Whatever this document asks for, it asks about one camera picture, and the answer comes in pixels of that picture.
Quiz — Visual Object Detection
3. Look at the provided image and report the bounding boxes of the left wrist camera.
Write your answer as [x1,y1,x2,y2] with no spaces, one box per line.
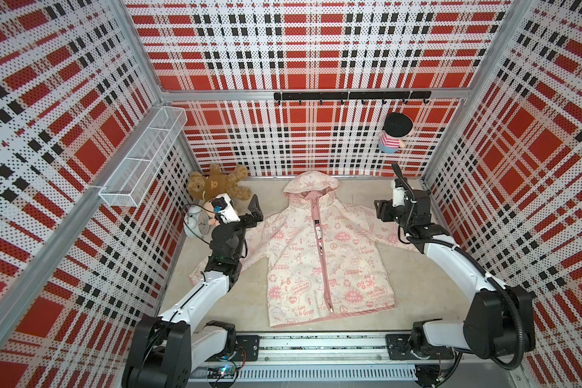
[210,193,240,224]

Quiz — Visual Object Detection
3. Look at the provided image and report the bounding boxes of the pale blue alarm clock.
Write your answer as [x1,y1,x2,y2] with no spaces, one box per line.
[184,205,210,239]

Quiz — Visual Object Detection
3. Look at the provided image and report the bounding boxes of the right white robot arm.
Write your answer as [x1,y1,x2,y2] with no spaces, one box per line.
[374,188,536,370]

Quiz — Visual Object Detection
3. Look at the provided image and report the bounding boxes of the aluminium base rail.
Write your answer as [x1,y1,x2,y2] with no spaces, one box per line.
[184,331,529,387]

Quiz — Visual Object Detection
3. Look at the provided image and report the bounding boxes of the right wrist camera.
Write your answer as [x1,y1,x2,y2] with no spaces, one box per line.
[391,178,407,207]

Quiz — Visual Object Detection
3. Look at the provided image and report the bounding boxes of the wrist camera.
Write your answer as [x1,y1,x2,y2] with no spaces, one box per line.
[391,178,407,207]
[210,193,240,224]

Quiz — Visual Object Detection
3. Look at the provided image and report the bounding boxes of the brown teddy bear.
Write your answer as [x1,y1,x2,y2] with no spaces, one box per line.
[188,163,252,202]

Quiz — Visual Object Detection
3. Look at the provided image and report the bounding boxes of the black hook rail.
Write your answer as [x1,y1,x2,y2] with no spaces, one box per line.
[273,91,432,102]

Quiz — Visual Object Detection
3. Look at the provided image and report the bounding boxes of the blue striped hanging doll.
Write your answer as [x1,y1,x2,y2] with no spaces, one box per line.
[378,113,413,154]

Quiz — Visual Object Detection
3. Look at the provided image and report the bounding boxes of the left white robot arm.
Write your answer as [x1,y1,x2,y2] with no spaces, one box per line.
[121,194,264,387]

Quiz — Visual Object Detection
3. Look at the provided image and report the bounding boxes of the green circuit board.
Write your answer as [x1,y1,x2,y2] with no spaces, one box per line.
[207,364,238,381]

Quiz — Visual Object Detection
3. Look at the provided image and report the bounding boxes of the white wire mesh basket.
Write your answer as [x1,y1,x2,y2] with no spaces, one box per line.
[100,106,187,208]

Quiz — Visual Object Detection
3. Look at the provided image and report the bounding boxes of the cream pink printed jacket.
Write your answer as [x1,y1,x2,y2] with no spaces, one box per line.
[188,169,418,328]

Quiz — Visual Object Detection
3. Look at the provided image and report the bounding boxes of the black corrugated cable conduit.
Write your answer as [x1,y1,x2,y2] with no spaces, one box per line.
[391,162,527,372]

